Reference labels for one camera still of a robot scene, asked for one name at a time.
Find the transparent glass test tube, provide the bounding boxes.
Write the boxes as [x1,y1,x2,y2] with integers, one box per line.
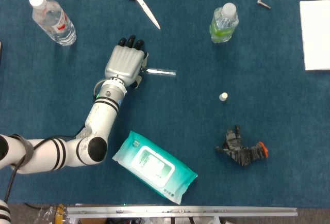
[145,67,177,78]

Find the aluminium frame rail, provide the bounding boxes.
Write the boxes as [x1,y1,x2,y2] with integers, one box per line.
[66,205,298,219]

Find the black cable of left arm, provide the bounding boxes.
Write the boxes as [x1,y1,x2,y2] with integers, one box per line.
[4,134,86,205]

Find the green wet wipes pack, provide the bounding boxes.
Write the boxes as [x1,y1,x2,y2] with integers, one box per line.
[111,130,199,205]

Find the crumpled clear plastic bag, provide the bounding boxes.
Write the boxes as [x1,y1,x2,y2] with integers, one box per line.
[33,203,68,224]

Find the clear bottle with red label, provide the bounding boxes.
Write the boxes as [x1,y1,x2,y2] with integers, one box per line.
[28,0,77,46]

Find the white paper sheet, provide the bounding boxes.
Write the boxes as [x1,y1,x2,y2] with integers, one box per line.
[299,0,330,72]

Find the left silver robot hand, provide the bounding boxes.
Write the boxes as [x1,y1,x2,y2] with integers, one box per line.
[104,35,150,89]

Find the black-handled scissors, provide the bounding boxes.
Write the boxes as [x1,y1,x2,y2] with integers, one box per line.
[121,0,161,30]

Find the teal felt table cover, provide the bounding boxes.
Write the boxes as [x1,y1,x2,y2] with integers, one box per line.
[0,0,330,208]

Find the clear bottle with green label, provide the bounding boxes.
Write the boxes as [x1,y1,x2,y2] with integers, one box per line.
[209,2,239,44]

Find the metal bolt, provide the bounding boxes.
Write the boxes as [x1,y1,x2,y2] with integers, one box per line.
[256,0,272,10]

